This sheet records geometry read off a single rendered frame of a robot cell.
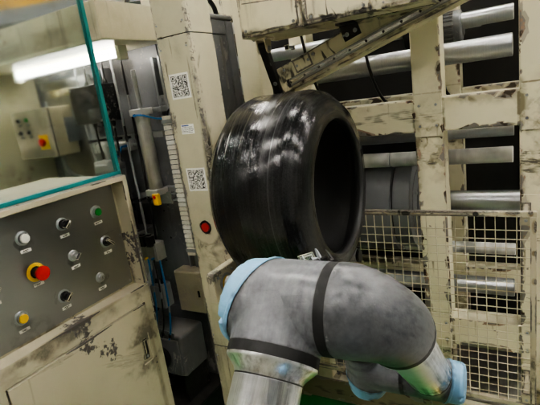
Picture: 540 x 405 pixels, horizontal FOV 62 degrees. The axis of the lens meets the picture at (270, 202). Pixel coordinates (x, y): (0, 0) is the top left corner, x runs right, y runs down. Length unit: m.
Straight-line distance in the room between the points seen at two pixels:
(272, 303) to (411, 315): 0.16
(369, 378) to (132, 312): 0.87
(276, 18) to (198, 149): 0.49
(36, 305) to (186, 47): 0.83
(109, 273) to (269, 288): 1.03
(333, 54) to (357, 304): 1.19
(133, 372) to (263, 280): 1.09
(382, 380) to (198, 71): 0.97
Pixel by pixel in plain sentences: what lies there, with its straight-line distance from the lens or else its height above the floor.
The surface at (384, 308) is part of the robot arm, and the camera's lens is 0.53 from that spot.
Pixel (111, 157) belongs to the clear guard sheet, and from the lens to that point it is 1.50.
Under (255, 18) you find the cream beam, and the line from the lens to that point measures 1.59.
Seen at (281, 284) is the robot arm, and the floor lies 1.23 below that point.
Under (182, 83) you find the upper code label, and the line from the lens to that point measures 1.43.
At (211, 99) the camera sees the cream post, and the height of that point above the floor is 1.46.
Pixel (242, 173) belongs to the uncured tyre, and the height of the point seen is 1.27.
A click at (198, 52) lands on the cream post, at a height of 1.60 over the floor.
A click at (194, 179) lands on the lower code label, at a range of 1.46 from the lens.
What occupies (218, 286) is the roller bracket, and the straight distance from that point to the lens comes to 1.42.
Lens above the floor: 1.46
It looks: 14 degrees down
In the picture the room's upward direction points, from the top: 8 degrees counter-clockwise
